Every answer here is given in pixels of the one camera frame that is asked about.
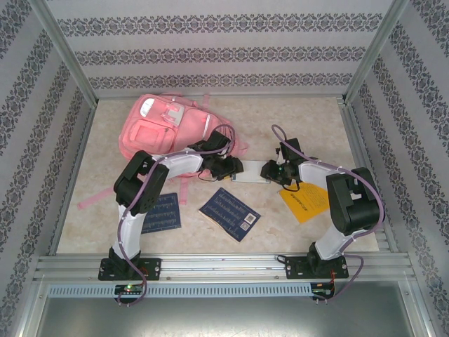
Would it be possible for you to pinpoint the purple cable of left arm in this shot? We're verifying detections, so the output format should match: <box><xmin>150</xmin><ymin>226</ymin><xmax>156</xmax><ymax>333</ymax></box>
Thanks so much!
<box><xmin>116</xmin><ymin>124</ymin><xmax>236</xmax><ymax>308</ymax></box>

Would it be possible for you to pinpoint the white booklet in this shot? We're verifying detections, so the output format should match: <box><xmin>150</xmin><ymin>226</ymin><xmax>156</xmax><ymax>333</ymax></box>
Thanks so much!
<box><xmin>230</xmin><ymin>159</ymin><xmax>272</xmax><ymax>185</ymax></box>

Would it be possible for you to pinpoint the aluminium side rail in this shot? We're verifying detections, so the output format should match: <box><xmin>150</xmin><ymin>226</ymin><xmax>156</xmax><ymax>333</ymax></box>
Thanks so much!
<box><xmin>335</xmin><ymin>99</ymin><xmax>401</xmax><ymax>253</ymax></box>
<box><xmin>48</xmin><ymin>101</ymin><xmax>98</xmax><ymax>256</ymax></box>

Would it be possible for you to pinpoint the grey slotted cable duct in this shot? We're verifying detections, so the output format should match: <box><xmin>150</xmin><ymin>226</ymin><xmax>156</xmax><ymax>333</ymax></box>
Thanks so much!
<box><xmin>47</xmin><ymin>282</ymin><xmax>314</xmax><ymax>299</ymax></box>

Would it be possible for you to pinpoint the dark blue patterned book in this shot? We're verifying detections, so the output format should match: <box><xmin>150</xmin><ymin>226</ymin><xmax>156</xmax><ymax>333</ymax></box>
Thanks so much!
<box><xmin>140</xmin><ymin>192</ymin><xmax>183</xmax><ymax>234</ymax></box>
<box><xmin>198</xmin><ymin>187</ymin><xmax>262</xmax><ymax>244</ymax></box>

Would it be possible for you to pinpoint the grey sheet metal panel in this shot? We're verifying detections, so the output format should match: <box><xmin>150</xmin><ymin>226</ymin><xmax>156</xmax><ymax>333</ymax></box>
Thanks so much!
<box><xmin>20</xmin><ymin>296</ymin><xmax>434</xmax><ymax>337</ymax></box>

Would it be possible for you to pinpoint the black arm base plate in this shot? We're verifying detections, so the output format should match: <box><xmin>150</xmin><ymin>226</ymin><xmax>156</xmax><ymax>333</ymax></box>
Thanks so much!
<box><xmin>283</xmin><ymin>256</ymin><xmax>350</xmax><ymax>281</ymax></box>
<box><xmin>98</xmin><ymin>258</ymin><xmax>162</xmax><ymax>282</ymax></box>

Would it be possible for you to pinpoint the pink school backpack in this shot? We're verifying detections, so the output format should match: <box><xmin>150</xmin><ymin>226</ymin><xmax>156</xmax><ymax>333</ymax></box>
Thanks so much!
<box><xmin>77</xmin><ymin>92</ymin><xmax>249</xmax><ymax>211</ymax></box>

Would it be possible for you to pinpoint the aluminium frame post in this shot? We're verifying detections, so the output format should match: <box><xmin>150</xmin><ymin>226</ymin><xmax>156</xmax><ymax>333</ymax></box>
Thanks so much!
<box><xmin>27</xmin><ymin>0</ymin><xmax>100</xmax><ymax>106</ymax></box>
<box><xmin>342</xmin><ymin>0</ymin><xmax>410</xmax><ymax>105</ymax></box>

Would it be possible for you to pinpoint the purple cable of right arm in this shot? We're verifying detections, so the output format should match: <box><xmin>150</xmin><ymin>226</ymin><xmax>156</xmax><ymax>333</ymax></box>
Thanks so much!
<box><xmin>271</xmin><ymin>124</ymin><xmax>387</xmax><ymax>305</ymax></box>

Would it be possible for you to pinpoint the yellow book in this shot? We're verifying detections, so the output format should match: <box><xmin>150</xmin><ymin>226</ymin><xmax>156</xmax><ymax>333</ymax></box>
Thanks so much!
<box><xmin>279</xmin><ymin>180</ymin><xmax>333</xmax><ymax>225</ymax></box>

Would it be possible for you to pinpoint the wide aluminium base rail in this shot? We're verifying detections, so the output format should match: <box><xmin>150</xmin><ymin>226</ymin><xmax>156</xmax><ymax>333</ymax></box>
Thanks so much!
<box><xmin>33</xmin><ymin>253</ymin><xmax>415</xmax><ymax>284</ymax></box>

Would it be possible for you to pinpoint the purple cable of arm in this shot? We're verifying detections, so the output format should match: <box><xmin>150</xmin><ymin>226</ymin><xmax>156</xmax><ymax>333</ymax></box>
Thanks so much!
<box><xmin>116</xmin><ymin>124</ymin><xmax>236</xmax><ymax>308</ymax></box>
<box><xmin>271</xmin><ymin>124</ymin><xmax>387</xmax><ymax>305</ymax></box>

